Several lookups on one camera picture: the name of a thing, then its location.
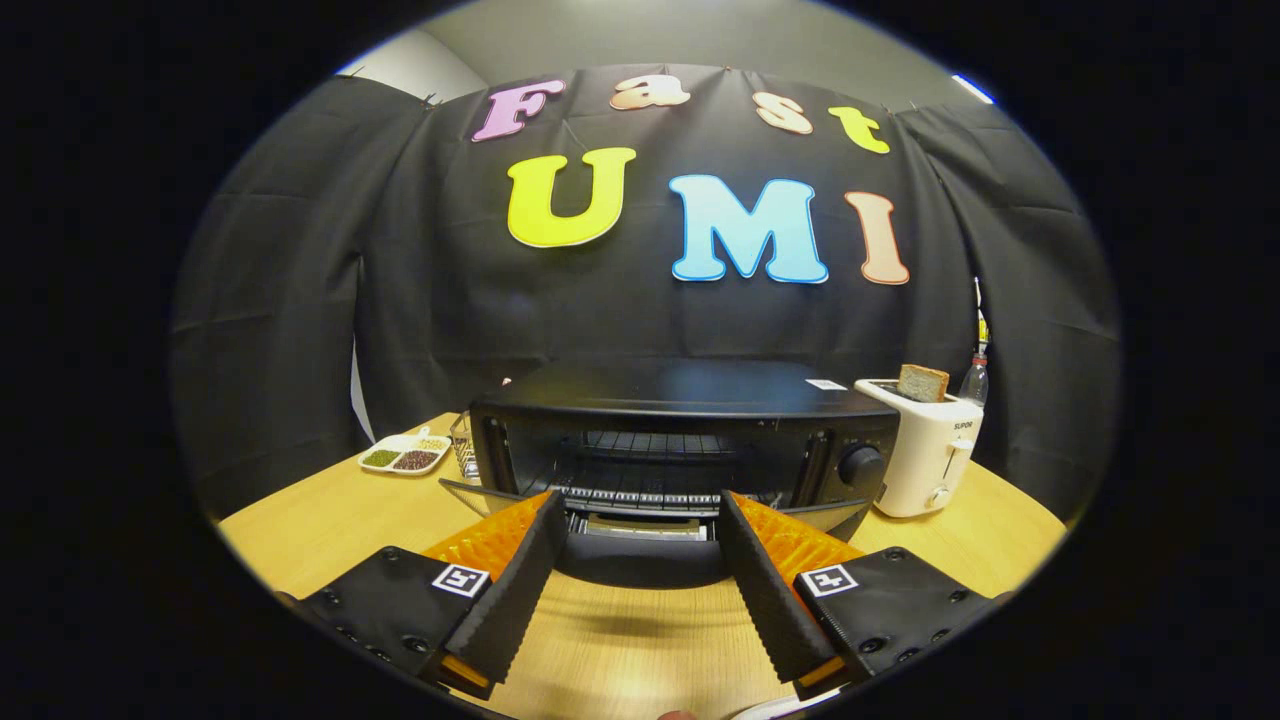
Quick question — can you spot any metal wire oven rack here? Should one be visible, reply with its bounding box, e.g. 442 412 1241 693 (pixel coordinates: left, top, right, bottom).
545 430 801 513

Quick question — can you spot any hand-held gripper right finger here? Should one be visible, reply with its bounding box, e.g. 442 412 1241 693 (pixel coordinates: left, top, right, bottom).
720 490 1011 701

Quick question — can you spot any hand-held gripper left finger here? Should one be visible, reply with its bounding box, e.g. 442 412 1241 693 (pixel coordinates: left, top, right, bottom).
280 490 569 701

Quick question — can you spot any brown bread slice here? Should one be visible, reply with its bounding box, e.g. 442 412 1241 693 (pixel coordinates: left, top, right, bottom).
897 364 951 403

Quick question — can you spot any black toaster oven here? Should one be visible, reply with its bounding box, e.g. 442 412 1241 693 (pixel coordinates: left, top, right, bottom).
440 358 901 589

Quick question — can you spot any clear plastic water bottle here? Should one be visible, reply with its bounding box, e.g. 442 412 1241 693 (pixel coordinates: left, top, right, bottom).
958 345 991 406

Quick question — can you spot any white divided dish with beans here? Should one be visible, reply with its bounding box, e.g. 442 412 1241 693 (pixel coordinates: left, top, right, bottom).
358 430 453 476

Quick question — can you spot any white toaster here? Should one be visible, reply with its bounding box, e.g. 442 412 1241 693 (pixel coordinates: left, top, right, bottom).
855 375 986 519

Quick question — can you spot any small wire basket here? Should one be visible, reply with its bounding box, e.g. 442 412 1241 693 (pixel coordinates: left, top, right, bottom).
448 410 486 481

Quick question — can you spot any black backdrop cloth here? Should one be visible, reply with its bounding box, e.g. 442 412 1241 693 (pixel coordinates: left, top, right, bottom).
170 65 1121 521

